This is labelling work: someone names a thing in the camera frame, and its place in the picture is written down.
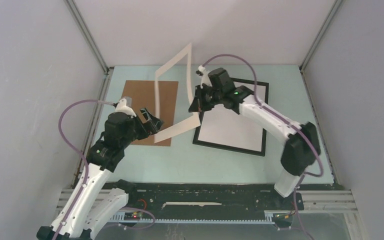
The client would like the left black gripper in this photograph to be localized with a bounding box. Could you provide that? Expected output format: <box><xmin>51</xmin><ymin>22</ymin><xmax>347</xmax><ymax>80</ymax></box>
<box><xmin>121</xmin><ymin>107</ymin><xmax>164</xmax><ymax>148</ymax></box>

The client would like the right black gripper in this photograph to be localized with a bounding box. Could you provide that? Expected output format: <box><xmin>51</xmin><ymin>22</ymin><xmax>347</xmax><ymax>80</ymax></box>
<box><xmin>190</xmin><ymin>84</ymin><xmax>224</xmax><ymax>113</ymax></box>

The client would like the brown frame backing board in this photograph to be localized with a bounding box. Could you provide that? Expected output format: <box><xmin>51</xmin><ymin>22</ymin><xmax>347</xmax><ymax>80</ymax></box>
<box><xmin>121</xmin><ymin>80</ymin><xmax>180</xmax><ymax>147</ymax></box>

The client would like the cat photo print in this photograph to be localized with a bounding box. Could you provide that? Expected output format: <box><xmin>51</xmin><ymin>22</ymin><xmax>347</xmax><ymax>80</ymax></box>
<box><xmin>198</xmin><ymin>82</ymin><xmax>267</xmax><ymax>152</ymax></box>

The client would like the black picture frame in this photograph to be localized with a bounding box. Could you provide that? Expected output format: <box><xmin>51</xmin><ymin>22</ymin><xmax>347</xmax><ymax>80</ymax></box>
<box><xmin>192</xmin><ymin>78</ymin><xmax>270</xmax><ymax>157</ymax></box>

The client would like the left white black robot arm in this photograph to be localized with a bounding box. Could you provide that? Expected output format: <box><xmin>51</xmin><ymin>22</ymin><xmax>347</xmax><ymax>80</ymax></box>
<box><xmin>36</xmin><ymin>106</ymin><xmax>164</xmax><ymax>240</ymax></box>

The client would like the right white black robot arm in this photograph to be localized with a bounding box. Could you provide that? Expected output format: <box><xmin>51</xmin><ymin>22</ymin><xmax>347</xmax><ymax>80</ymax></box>
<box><xmin>188</xmin><ymin>65</ymin><xmax>324</xmax><ymax>209</ymax></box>

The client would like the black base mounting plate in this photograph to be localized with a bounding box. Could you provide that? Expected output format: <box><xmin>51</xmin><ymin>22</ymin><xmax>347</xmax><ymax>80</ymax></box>
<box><xmin>93</xmin><ymin>182</ymin><xmax>355</xmax><ymax>220</ymax></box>

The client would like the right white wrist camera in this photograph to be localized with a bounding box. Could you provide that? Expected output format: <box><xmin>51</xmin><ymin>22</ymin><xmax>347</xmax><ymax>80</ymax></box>
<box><xmin>195</xmin><ymin>65</ymin><xmax>212</xmax><ymax>87</ymax></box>

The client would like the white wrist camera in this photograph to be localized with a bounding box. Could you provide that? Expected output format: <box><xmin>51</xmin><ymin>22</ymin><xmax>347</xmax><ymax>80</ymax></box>
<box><xmin>195</xmin><ymin>65</ymin><xmax>212</xmax><ymax>87</ymax></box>
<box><xmin>115</xmin><ymin>96</ymin><xmax>137</xmax><ymax>117</ymax></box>

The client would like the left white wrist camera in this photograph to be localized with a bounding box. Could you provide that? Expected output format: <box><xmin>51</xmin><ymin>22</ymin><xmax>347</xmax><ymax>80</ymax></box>
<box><xmin>115</xmin><ymin>96</ymin><xmax>137</xmax><ymax>117</ymax></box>

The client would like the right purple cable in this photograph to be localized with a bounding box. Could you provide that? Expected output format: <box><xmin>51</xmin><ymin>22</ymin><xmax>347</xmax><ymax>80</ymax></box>
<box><xmin>201</xmin><ymin>54</ymin><xmax>325</xmax><ymax>240</ymax></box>

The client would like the purple cable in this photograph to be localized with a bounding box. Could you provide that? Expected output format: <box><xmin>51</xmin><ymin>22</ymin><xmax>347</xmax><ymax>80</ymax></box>
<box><xmin>201</xmin><ymin>54</ymin><xmax>325</xmax><ymax>240</ymax></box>
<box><xmin>51</xmin><ymin>99</ymin><xmax>156</xmax><ymax>240</ymax></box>

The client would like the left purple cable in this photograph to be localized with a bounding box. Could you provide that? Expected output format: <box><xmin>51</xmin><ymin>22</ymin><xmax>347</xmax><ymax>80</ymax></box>
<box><xmin>51</xmin><ymin>99</ymin><xmax>156</xmax><ymax>240</ymax></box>

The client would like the left aluminium corner post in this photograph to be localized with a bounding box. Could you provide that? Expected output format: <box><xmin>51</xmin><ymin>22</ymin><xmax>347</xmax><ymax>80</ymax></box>
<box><xmin>64</xmin><ymin>0</ymin><xmax>110</xmax><ymax>74</ymax></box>

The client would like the aluminium corner post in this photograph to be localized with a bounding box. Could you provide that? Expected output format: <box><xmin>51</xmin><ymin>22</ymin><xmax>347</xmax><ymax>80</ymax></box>
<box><xmin>64</xmin><ymin>0</ymin><xmax>110</xmax><ymax>74</ymax></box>
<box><xmin>299</xmin><ymin>0</ymin><xmax>345</xmax><ymax>73</ymax></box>

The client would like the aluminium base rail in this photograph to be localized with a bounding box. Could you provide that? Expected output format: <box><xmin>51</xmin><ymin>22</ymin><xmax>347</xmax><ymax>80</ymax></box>
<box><xmin>47</xmin><ymin>188</ymin><xmax>368</xmax><ymax>240</ymax></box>

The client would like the right aluminium corner post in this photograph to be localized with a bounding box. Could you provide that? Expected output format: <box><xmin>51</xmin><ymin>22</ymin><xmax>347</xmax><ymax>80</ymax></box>
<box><xmin>299</xmin><ymin>0</ymin><xmax>345</xmax><ymax>73</ymax></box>

